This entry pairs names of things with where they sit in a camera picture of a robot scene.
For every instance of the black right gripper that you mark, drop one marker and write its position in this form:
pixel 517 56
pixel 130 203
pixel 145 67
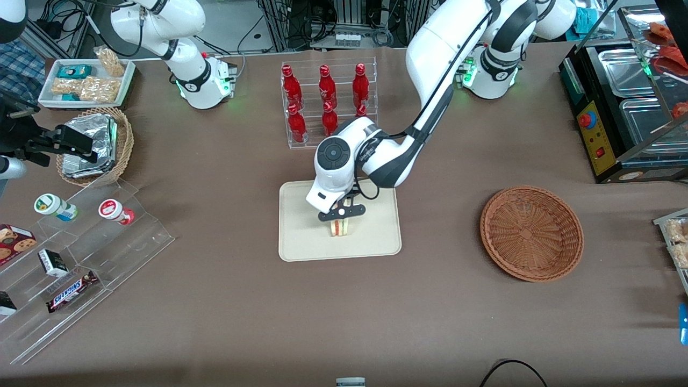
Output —
pixel 17 134

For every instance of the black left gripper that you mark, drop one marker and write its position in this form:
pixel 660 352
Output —
pixel 351 196

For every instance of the triangular sandwich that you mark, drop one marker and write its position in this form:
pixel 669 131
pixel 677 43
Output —
pixel 341 228

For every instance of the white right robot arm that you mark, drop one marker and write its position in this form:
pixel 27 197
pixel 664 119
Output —
pixel 188 80

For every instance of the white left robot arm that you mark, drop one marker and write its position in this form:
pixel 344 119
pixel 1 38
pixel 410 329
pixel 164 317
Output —
pixel 430 54

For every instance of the deep tan wicker basket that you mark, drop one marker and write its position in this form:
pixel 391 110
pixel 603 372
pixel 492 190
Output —
pixel 124 145

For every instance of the beige plastic tray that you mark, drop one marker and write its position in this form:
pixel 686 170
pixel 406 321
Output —
pixel 301 236

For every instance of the white rectangular snack tray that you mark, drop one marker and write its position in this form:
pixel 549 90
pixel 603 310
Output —
pixel 51 97

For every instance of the shallow brown wicker basket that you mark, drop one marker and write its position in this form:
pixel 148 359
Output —
pixel 532 234

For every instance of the grey tray with snacks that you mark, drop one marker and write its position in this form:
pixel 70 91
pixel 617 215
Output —
pixel 672 279

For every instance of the foil wrapped package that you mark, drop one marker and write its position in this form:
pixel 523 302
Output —
pixel 80 171
pixel 99 137

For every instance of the small teal snack pack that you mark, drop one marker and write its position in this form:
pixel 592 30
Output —
pixel 70 97

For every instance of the clear bag of crackers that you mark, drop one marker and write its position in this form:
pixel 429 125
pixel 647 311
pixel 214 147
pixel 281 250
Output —
pixel 110 62
pixel 65 86
pixel 99 90

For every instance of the green lid yogurt cup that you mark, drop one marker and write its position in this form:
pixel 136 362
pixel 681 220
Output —
pixel 54 206

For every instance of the red lid yogurt cup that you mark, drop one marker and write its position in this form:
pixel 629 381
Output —
pixel 114 210

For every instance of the teal snack box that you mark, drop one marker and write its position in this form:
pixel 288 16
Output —
pixel 74 71

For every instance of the red soda bottle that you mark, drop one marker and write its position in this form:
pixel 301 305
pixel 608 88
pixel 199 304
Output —
pixel 292 88
pixel 329 119
pixel 327 88
pixel 297 126
pixel 361 111
pixel 360 86

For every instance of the clear acrylic stepped display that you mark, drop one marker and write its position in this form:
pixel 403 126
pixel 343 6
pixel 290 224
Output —
pixel 134 242

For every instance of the blue checkered cloth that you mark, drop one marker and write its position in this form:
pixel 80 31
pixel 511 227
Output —
pixel 21 59

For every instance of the clear acrylic bottle rack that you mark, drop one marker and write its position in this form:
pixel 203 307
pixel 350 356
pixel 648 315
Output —
pixel 312 107

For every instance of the small black white carton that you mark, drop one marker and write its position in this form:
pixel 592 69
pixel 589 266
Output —
pixel 52 262

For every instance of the red cookie box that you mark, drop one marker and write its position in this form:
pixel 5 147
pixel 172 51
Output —
pixel 13 243

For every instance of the Snickers chocolate bar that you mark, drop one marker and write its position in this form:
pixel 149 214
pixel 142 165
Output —
pixel 71 291

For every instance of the black snack packet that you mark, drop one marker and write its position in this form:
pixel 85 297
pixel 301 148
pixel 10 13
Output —
pixel 5 304

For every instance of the white power strip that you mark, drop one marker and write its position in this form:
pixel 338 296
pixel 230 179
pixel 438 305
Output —
pixel 348 39

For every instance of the aluminium equipment rack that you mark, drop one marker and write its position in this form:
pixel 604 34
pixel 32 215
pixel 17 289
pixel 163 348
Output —
pixel 349 16

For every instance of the black food warmer appliance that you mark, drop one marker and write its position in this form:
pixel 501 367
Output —
pixel 602 134

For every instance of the teal cloth bundle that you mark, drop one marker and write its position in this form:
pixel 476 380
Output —
pixel 582 20

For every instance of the steel warmer pan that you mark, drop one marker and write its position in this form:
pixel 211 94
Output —
pixel 618 70
pixel 645 121

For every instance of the clear bag of rice snacks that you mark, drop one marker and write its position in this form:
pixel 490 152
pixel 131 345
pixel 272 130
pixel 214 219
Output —
pixel 678 230
pixel 681 255

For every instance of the blue plastic object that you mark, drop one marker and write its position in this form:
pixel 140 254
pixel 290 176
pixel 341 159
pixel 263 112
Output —
pixel 684 322

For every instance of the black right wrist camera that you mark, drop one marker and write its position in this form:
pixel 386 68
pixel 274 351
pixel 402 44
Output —
pixel 16 131

